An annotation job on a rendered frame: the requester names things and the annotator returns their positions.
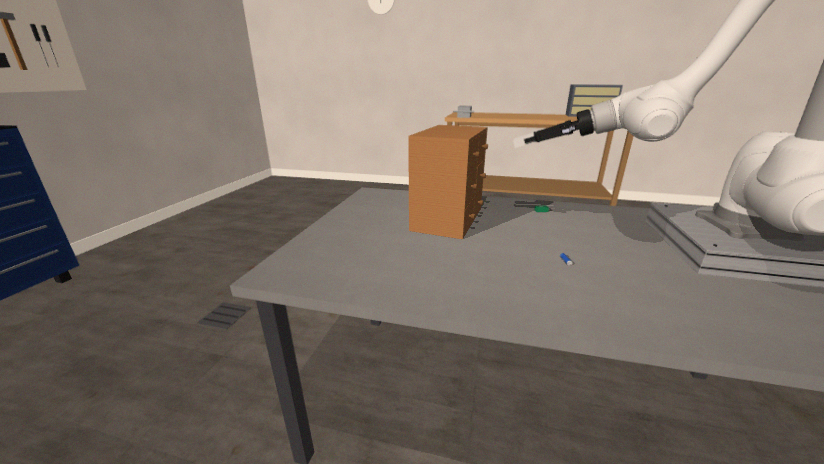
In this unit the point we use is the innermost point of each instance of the brown wooden drawer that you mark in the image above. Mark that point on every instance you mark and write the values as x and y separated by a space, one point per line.
469 216
471 186
478 202
482 145
480 174
473 154

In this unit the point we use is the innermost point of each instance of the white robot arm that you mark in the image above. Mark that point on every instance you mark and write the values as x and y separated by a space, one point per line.
787 192

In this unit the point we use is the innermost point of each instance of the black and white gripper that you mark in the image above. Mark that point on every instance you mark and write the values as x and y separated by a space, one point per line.
584 123

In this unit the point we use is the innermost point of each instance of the brown wooden chest of drawers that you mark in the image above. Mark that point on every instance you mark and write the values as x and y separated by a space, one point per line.
438 179

